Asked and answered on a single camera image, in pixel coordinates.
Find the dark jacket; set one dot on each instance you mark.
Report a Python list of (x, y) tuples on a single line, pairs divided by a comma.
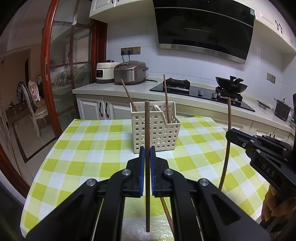
[(21, 91)]

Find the wall power socket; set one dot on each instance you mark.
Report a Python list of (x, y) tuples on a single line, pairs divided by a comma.
[(124, 51), (130, 51), (137, 50)]

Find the red wooden glass sliding door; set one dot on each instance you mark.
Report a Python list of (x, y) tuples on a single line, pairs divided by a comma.
[(45, 69)]

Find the black range hood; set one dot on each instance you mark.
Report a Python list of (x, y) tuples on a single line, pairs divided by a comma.
[(203, 27)]

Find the black burner pan support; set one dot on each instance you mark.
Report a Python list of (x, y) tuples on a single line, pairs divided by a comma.
[(177, 82), (229, 95)]

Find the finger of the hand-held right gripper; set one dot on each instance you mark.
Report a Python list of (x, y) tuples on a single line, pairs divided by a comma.
[(245, 133), (238, 139)]

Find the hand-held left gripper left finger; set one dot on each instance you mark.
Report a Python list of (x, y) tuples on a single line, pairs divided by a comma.
[(142, 162)]

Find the person's right hand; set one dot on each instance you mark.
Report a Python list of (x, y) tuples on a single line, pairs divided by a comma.
[(269, 201)]

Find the white pressure cooker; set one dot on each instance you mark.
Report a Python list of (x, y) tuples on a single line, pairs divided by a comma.
[(104, 73)]

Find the white ornate dining chair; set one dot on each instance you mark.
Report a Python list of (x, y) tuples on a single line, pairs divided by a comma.
[(37, 111)]

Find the silver rice cooker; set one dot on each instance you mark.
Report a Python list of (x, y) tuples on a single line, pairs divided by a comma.
[(129, 73)]

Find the black glass gas hob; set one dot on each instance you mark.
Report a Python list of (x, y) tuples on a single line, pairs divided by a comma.
[(198, 92)]

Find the white wall cabinet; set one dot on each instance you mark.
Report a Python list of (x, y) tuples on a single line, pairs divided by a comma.
[(277, 20), (120, 8)]

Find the white base cabinet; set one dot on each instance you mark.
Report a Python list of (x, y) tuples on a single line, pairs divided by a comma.
[(91, 109)]

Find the cream plastic utensil basket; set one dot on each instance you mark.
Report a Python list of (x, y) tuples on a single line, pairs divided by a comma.
[(159, 139)]

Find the steel stockpot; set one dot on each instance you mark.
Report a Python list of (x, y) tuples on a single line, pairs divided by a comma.
[(282, 111)]

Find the red wooden door frame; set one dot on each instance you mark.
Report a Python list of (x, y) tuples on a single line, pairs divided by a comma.
[(13, 171)]

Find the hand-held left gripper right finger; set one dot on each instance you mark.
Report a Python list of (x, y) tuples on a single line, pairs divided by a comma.
[(152, 162)]

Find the black wok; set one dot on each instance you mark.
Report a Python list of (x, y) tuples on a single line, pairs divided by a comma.
[(231, 83)]

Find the wall switch plate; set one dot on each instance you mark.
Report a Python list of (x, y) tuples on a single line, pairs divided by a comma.
[(271, 78)]

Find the green checked tablecloth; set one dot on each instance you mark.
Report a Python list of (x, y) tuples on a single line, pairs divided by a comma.
[(92, 148)]

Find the brown wooden chopstick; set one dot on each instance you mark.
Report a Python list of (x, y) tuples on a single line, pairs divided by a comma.
[(147, 120), (229, 115), (166, 92), (128, 93), (167, 214)]

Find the small steel bowl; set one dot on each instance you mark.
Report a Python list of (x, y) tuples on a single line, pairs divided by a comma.
[(263, 104)]

